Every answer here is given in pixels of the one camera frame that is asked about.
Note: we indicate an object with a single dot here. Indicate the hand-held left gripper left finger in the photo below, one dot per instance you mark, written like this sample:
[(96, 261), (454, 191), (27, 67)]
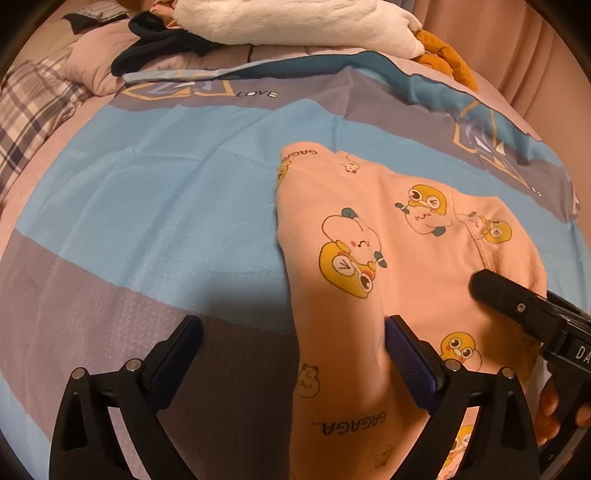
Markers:
[(175, 357)]

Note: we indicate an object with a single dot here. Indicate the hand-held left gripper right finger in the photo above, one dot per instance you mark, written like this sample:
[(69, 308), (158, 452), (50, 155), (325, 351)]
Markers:
[(411, 364)]

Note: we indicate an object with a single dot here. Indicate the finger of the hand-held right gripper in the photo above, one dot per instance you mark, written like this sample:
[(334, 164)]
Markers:
[(503, 295)]

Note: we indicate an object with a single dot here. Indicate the pink cartoon print garment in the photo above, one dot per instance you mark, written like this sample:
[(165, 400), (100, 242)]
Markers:
[(332, 286)]

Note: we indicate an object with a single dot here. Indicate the person's right hand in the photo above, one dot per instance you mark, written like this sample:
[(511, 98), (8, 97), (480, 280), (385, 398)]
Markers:
[(549, 401)]

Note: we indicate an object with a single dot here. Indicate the blue and grey bed cover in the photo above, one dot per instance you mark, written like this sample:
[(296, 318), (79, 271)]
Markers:
[(138, 207)]

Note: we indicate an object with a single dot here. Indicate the pink curtain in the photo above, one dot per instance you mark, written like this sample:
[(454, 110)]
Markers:
[(531, 46)]

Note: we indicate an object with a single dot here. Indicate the plaid pillow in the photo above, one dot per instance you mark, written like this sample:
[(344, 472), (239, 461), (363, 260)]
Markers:
[(32, 106)]

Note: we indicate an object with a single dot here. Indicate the navy blue cloth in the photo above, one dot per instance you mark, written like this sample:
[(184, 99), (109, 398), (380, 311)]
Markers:
[(157, 46)]

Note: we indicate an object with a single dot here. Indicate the white plush blanket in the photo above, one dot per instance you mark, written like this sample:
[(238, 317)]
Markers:
[(300, 23)]

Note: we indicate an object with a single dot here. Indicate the dark striped cloth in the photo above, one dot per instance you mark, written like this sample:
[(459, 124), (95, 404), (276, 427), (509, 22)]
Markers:
[(87, 21)]

